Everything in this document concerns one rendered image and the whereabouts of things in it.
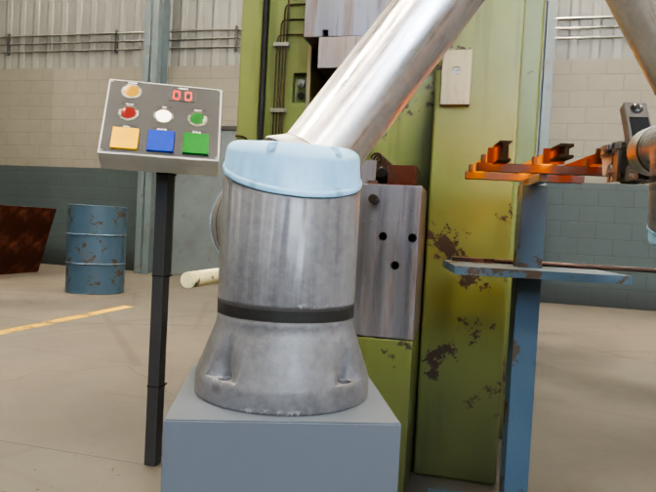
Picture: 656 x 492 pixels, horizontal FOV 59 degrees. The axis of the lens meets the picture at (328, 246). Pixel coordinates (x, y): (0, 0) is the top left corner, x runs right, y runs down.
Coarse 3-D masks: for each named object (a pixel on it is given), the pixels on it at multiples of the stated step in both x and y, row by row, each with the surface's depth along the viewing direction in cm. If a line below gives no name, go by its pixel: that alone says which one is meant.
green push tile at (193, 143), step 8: (184, 136) 171; (192, 136) 172; (200, 136) 172; (208, 136) 173; (184, 144) 170; (192, 144) 170; (200, 144) 171; (208, 144) 171; (184, 152) 169; (192, 152) 169; (200, 152) 169; (208, 152) 172
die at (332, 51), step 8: (320, 40) 178; (328, 40) 177; (336, 40) 177; (344, 40) 176; (352, 40) 176; (320, 48) 178; (328, 48) 177; (336, 48) 177; (344, 48) 176; (352, 48) 176; (320, 56) 178; (328, 56) 177; (336, 56) 177; (344, 56) 176; (320, 64) 178; (328, 64) 177; (336, 64) 177; (328, 72) 183
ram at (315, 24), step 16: (320, 0) 178; (336, 0) 177; (352, 0) 175; (368, 0) 174; (384, 0) 173; (320, 16) 178; (336, 16) 177; (352, 16) 175; (368, 16) 174; (304, 32) 179; (320, 32) 178; (336, 32) 177; (352, 32) 175
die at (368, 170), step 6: (366, 162) 175; (372, 162) 175; (378, 162) 178; (360, 168) 176; (366, 168) 175; (372, 168) 175; (378, 168) 178; (360, 174) 176; (366, 174) 175; (372, 174) 175; (366, 180) 175; (372, 180) 175; (378, 180) 180
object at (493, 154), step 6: (498, 144) 129; (504, 144) 125; (492, 150) 134; (498, 150) 131; (504, 150) 126; (486, 156) 141; (492, 156) 134; (498, 156) 130; (504, 156) 126; (486, 162) 140; (492, 162) 134; (498, 162) 129; (504, 162) 129; (474, 168) 159
